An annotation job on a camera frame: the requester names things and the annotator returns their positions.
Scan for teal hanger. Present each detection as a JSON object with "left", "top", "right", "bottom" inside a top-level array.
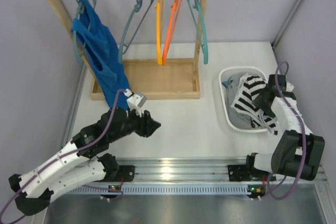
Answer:
[{"left": 186, "top": 0, "right": 209, "bottom": 65}]

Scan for yellow hanger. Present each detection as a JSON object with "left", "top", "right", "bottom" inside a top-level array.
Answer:
[{"left": 155, "top": 0, "right": 164, "bottom": 65}]

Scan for white perforated laundry basket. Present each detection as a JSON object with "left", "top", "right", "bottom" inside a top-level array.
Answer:
[{"left": 219, "top": 67, "right": 278, "bottom": 135}]

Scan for orange hanger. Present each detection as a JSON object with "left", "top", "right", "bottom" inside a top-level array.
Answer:
[{"left": 162, "top": 0, "right": 182, "bottom": 65}]

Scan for blue tank top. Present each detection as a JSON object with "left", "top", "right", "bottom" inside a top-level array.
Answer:
[{"left": 71, "top": 0, "right": 130, "bottom": 107}]

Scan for black white striped tank top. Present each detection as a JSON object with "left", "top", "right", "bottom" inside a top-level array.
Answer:
[{"left": 231, "top": 73, "right": 278, "bottom": 135}]

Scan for grey-blue hanger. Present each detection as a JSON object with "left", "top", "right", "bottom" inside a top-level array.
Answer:
[
  {"left": 118, "top": 0, "right": 156, "bottom": 63},
  {"left": 72, "top": 0, "right": 97, "bottom": 66}
]

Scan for white slotted cable duct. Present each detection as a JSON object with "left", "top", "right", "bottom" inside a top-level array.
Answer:
[{"left": 70, "top": 184, "right": 263, "bottom": 195}]

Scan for wooden clothes rack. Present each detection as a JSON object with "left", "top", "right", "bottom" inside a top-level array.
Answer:
[{"left": 48, "top": 0, "right": 207, "bottom": 100}]

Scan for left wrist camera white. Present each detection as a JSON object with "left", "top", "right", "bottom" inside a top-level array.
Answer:
[{"left": 124, "top": 89, "right": 147, "bottom": 114}]

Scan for grey garment in basket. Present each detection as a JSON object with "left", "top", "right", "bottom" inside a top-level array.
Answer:
[{"left": 225, "top": 73, "right": 260, "bottom": 130}]

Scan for grey-blue hanger under blue top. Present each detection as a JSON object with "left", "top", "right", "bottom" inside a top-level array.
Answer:
[{"left": 72, "top": 0, "right": 97, "bottom": 66}]

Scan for blue garment in basket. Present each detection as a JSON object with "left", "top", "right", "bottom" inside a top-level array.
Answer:
[{"left": 222, "top": 77, "right": 233, "bottom": 89}]

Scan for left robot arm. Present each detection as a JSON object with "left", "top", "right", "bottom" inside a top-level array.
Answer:
[{"left": 8, "top": 108, "right": 161, "bottom": 216}]

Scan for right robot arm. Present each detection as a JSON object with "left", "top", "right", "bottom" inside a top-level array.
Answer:
[{"left": 245, "top": 74, "right": 325, "bottom": 181}]

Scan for aluminium mounting rail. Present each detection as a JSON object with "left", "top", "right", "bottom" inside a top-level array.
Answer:
[{"left": 89, "top": 157, "right": 326, "bottom": 183}]

